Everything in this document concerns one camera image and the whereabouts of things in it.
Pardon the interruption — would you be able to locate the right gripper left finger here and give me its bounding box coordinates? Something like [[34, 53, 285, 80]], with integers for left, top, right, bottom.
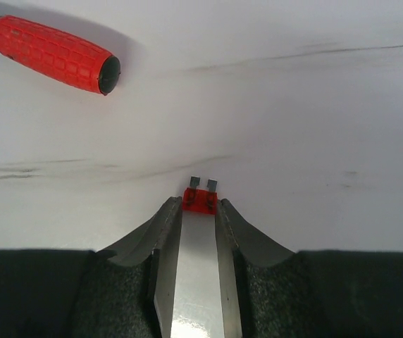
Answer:
[[0, 197, 182, 337]]

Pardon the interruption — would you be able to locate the small red fuse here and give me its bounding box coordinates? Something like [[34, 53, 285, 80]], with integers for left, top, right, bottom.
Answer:
[[182, 176, 218, 215]]

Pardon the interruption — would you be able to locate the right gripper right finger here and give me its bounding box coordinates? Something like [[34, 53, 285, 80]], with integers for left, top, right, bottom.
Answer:
[[215, 199, 403, 337]]

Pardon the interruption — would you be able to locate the red handle screwdriver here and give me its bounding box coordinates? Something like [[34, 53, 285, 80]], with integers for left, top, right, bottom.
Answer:
[[0, 15, 121, 95]]

